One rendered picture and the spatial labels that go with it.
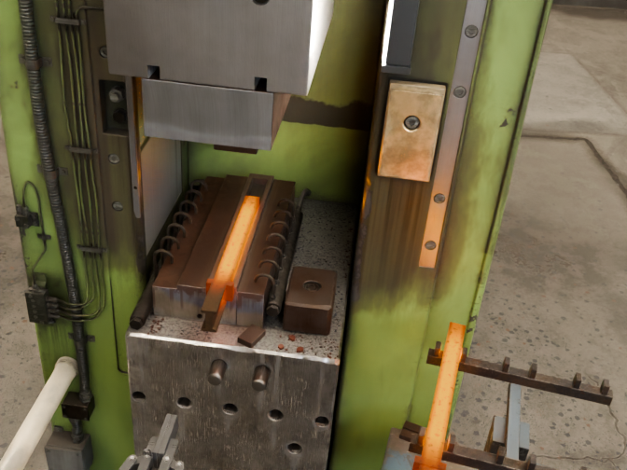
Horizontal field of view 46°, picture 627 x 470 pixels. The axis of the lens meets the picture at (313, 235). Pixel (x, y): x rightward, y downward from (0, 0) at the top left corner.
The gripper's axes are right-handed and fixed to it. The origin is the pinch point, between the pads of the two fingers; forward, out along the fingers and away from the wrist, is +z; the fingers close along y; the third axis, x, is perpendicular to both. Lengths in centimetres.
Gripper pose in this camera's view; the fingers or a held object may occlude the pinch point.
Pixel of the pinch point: (165, 440)
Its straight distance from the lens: 105.7
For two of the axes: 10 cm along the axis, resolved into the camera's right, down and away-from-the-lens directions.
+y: 9.9, 1.2, -0.5
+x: 0.7, -8.4, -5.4
